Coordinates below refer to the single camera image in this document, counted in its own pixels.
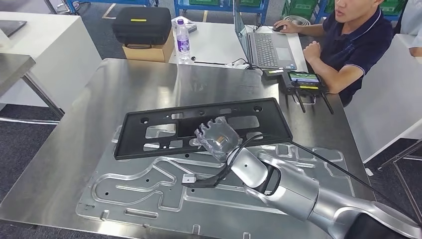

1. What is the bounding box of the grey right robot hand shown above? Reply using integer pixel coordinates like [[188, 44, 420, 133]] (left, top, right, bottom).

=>
[[193, 116, 243, 162]]

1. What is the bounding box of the person's left hand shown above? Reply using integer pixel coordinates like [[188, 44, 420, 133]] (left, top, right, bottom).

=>
[[303, 41, 323, 64]]

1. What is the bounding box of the person's right hand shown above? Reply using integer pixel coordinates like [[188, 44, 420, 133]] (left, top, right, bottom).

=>
[[280, 19, 302, 34]]

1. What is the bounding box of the black plastic plate holder part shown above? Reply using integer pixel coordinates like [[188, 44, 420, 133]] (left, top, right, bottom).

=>
[[113, 97, 294, 161]]

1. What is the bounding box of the steel workbench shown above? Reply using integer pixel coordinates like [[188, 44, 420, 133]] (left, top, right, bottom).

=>
[[0, 58, 377, 239]]

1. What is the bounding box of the green plastic crate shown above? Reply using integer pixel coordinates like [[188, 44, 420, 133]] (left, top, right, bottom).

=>
[[379, 0, 407, 15], [283, 0, 319, 20]]

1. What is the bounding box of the grey laptop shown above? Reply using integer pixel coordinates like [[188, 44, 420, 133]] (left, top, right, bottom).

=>
[[232, 0, 298, 71]]

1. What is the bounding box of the black remote controller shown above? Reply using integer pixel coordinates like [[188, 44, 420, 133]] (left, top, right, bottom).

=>
[[282, 70, 334, 115]]

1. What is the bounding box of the person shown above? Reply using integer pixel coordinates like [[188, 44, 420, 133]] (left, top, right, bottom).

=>
[[273, 0, 395, 108], [400, 0, 422, 57]]

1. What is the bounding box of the small black device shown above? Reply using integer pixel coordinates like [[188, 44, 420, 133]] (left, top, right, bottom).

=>
[[262, 67, 285, 78]]

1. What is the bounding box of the blue cart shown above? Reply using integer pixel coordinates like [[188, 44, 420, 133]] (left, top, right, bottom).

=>
[[66, 0, 159, 14], [174, 0, 269, 16]]

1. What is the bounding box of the stamped aluminium panel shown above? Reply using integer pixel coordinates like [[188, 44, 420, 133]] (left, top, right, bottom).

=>
[[76, 123, 356, 239]]

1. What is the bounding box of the white desk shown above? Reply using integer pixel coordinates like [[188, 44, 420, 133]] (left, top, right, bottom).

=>
[[342, 33, 422, 164], [0, 11, 103, 115], [169, 21, 309, 73]]

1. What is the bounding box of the clear plastic packet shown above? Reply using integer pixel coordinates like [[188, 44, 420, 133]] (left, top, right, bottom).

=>
[[171, 15, 198, 34]]

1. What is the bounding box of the clear water bottle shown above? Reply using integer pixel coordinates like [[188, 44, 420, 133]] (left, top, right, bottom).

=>
[[175, 18, 191, 63]]

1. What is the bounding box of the cardboard box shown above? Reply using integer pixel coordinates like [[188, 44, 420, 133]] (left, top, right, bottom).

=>
[[122, 28, 175, 63]]

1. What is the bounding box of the steel table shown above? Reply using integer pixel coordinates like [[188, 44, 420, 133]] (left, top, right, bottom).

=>
[[377, 138, 422, 225], [0, 53, 65, 124]]

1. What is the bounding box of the black carry case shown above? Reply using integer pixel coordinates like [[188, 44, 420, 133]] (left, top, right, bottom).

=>
[[112, 6, 173, 46]]

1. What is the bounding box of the dark closed laptop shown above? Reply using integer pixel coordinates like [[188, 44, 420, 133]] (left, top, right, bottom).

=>
[[0, 20, 28, 37]]

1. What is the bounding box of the white coiled hose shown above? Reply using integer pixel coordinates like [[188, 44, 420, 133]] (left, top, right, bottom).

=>
[[283, 14, 311, 26]]

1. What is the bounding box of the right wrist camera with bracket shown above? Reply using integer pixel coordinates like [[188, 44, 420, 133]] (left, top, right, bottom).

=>
[[181, 165, 231, 189]]

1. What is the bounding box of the black desk cable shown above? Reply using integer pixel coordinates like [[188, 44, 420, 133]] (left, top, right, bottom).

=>
[[191, 56, 264, 71]]

